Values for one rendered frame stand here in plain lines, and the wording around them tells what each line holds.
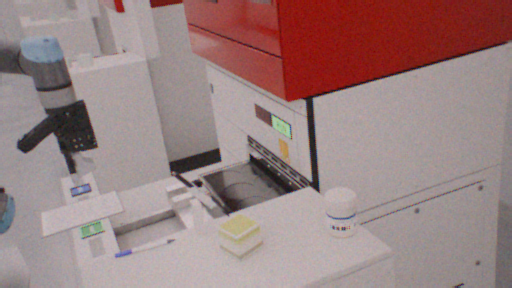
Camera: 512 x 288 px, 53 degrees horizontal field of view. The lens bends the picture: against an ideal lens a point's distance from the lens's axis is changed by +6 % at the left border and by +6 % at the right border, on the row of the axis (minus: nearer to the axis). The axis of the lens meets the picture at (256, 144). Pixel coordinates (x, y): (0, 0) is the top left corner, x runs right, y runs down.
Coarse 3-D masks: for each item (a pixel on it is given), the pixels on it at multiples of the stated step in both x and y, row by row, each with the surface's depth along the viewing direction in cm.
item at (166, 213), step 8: (168, 208) 158; (144, 216) 155; (152, 216) 155; (160, 216) 156; (168, 216) 158; (120, 224) 153; (128, 224) 153; (136, 224) 154; (144, 224) 155; (120, 232) 152
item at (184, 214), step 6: (168, 198) 159; (174, 210) 154; (180, 210) 150; (186, 210) 149; (204, 210) 148; (180, 216) 147; (186, 216) 146; (192, 216) 146; (204, 216) 145; (210, 216) 144; (186, 222) 143; (192, 222) 143; (204, 222) 142; (186, 228) 142
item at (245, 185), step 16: (256, 160) 171; (208, 176) 164; (224, 176) 163; (240, 176) 162; (256, 176) 160; (272, 176) 159; (224, 192) 153; (240, 192) 152; (256, 192) 150; (272, 192) 149; (288, 192) 148; (240, 208) 143
